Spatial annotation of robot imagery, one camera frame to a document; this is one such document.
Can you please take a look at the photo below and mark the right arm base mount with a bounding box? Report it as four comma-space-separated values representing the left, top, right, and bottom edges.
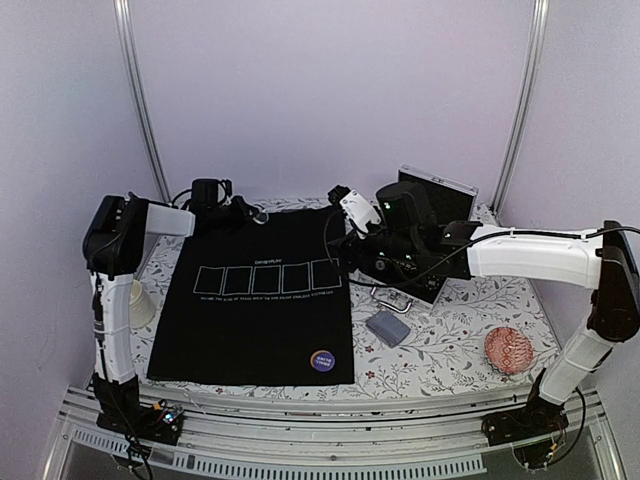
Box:
481, 399, 569, 469

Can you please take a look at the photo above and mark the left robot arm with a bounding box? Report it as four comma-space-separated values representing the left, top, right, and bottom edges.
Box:
82, 178, 265, 434

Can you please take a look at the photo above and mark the clear acrylic dealer button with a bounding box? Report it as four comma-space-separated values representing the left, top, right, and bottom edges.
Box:
252, 212, 269, 225

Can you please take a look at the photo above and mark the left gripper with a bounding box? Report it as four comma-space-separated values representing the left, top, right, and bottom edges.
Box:
209, 194, 259, 234

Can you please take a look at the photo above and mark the aluminium poker chip case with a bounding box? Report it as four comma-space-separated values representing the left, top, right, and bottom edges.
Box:
369, 165, 478, 306

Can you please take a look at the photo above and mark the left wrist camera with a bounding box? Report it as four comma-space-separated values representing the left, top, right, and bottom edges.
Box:
190, 178, 224, 207

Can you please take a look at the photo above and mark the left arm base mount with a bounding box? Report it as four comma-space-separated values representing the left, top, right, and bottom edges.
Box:
97, 400, 184, 446

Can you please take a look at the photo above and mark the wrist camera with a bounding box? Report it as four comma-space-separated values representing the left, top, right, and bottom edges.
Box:
328, 185, 382, 239
190, 178, 224, 207

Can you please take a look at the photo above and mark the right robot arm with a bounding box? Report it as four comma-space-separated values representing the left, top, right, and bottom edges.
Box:
324, 181, 639, 444

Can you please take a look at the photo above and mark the right aluminium frame post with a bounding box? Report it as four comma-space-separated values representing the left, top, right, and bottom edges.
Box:
491, 0, 549, 216

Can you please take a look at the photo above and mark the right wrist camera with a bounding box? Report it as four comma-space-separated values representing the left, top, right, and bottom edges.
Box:
328, 185, 382, 239

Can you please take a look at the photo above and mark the purple small blind button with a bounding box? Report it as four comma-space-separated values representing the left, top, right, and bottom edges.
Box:
310, 350, 336, 373

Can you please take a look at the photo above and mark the left aluminium frame post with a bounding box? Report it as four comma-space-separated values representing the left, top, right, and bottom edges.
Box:
113, 0, 171, 202

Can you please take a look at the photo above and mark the cream ceramic mug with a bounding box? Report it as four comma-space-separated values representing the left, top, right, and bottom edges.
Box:
129, 279, 156, 329

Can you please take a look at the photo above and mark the black poker playing mat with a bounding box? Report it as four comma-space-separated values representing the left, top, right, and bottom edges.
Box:
147, 207, 355, 387

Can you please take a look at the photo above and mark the aluminium frame post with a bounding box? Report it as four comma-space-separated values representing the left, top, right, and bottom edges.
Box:
113, 0, 171, 202
491, 0, 549, 216

